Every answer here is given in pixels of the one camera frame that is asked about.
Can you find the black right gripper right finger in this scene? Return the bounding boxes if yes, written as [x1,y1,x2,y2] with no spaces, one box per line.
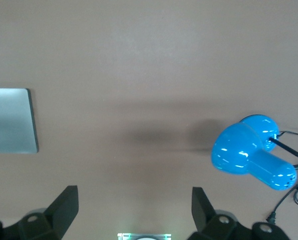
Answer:
[187,186,289,240]

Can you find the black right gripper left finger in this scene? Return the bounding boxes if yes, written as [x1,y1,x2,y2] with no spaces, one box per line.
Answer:
[0,184,79,240]

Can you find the grey laptop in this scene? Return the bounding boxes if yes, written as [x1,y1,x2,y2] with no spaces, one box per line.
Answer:
[0,87,40,155]

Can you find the blue desk lamp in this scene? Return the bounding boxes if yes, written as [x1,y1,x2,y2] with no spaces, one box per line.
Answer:
[210,114,298,192]

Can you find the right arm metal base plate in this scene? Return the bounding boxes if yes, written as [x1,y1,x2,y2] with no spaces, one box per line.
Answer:
[117,232,172,240]

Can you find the black lamp power cord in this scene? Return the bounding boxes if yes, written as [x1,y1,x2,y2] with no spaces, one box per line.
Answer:
[265,129,298,226]

